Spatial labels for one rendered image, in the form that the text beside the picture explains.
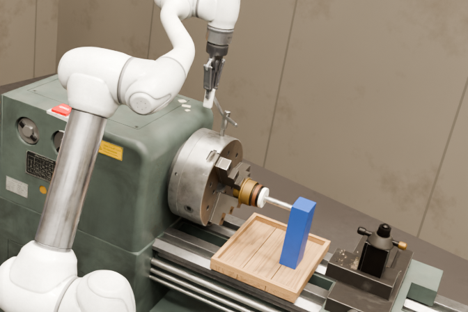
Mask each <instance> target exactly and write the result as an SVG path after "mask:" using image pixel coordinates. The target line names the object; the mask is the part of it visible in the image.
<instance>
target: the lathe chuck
mask: <svg viewBox="0 0 468 312"><path fill-rule="evenodd" d="M218 134H220V133H218V132H215V131H210V132H208V133H206V134H204V135H203V136H202V137H201V138H200V139H199V141H198V142H197V143H196V145H195V146H194V148H193V150H192V151H191V153H190V155H189V157H188V159H187V161H186V164H185V166H184V169H183V171H182V175H181V177H180V182H179V185H178V193H177V208H178V212H179V214H180V216H181V217H184V218H185V219H188V220H191V221H194V222H196V223H198V224H201V225H204V226H207V223H208V219H209V217H210V213H211V211H212V207H213V205H214V202H215V199H216V197H217V191H218V192H223V193H226V194H229V195H231V196H232V195H233V189H234V188H233V187H229V186H228V185H224V184H222V183H220V182H219V179H218V176H217V170H216V167H215V163H214V162H210V163H208V161H207V159H208V157H209V156H210V153H211V152H214V151H217V154H219V155H220V157H223V158H225V159H229V160H230V161H232V165H233V168H235V167H236V166H237V165H238V164H239V163H240V162H241V161H242V158H243V151H242V144H241V142H240V140H239V139H236V138H233V137H231V136H227V135H224V136H226V137H222V136H218ZM185 205H189V206H190V207H192V209H193V212H188V211H186V209H185Z"/></svg>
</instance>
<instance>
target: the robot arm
mask: <svg viewBox="0 0 468 312"><path fill-rule="evenodd" d="M154 2H155V4H156V5H157V6H158V7H159V8H160V9H162V10H161V13H160V19H161V22H162V25H163V27H164V29H165V31H166V34H167V36H168V37H169V40H170V41H171V44H172V45H173V50H171V51H170V52H169V53H167V54H165V55H163V56H161V57H159V58H158V59H157V60H156V61H153V60H146V59H141V58H135V57H132V56H128V55H127V54H124V53H121V52H116V51H113V50H109V49H103V48H98V47H80V48H76V49H72V50H70V51H69V52H66V53H65V54H64V55H63V57H62V59H61V60H60V63H59V65H58V80H59V81H60V83H61V85H62V87H63V88H64V89H65V90H67V93H68V105H69V107H72V108H71V111H70V114H69V117H68V121H67V125H66V127H65V132H64V135H63V139H62V142H61V147H60V149H59V152H58V157H57V159H56V166H55V168H54V172H53V176H52V180H51V182H50V186H49V190H48V193H47V198H46V200H45V204H44V208H43V211H42V215H41V218H40V222H39V225H38V229H37V233H36V237H35V240H34V241H30V242H29V243H28V244H26V245H25V246H23V247H22V249H21V251H20V253H19V254H18V256H17V257H12V258H10V259H8V260H7V261H6V262H4V263H3V264H2V265H1V267H0V308H1V309H2V310H3V311H4V312H136V305H135V300H134V294H133V292H132V288H131V286H130V284H129V282H128V281H127V279H126V278H125V277H123V276H122V275H120V274H119V273H117V272H113V271H109V270H98V271H94V272H91V273H89V274H87V275H86V276H84V277H83V278H80V277H78V276H77V258H76V256H75V254H74V252H73V250H72V249H71V248H72V244H73V241H74V238H75V233H76V231H77V227H78V223H79V219H80V216H81V211H82V209H83V206H84V201H85V198H86V194H87V191H88V187H89V184H90V181H91V176H92V174H93V169H94V166H95V162H96V159H97V156H98V152H99V149H100V144H101V141H102V137H103V134H104V129H105V127H106V124H107V119H108V118H111V117H112V116H113V115H114V113H115V111H116V110H117V108H118V107H119V106H120V104H123V105H126V106H128V107H129V108H130V109H131V110H132V111H133V112H134V113H136V114H138V115H142V116H147V115H151V114H154V113H157V112H158V111H160V110H162V109H163V108H164V107H166V106H167V105H168V104H169V103H170V102H171V101H172V100H173V99H174V98H175V96H176V95H177V94H178V93H179V92H180V89H181V88H182V85H183V84H184V82H185V80H186V78H187V74H188V72H189V69H190V67H191V65H192V62H193V60H194V55H195V48H194V43H193V41H192V39H191V37H190V36H189V34H188V32H187V31H186V29H185V28H184V26H183V25H182V23H181V20H185V19H190V18H191V17H197V18H200V19H202V20H205V21H207V22H208V25H207V32H206V37H205V39H206V40H207V45H206V52H207V53H208V54H209V57H208V63H207V65H206V64H204V65H203V69H204V78H203V88H204V89H205V97H204V102H203V106H204V107H207V108H209V109H211V108H212V104H213V99H214V95H215V89H216V90H217V89H218V88H217V86H218V85H219V80H220V78H221V73H222V70H223V66H224V64H225V61H226V59H223V56H226V55H227V53H228V45H229V44H231V41H232V37H233V31H234V26H235V23H236V21H237V18H238V14H239V10H240V0H154Z"/></svg>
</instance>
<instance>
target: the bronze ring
mask: <svg viewBox="0 0 468 312"><path fill-rule="evenodd" d="M263 188H265V187H264V186H263V185H259V184H258V182H255V181H253V180H251V178H247V179H246V180H245V181H244V183H243V184H242V187H241V189H240V190H239V189H236V188H234V189H233V196H234V197H235V198H238V203H239V204H245V205H248V206H251V205H252V206H254V207H257V208H258V205H257V202H258V197H259V195H260V193H261V191H262V189H263Z"/></svg>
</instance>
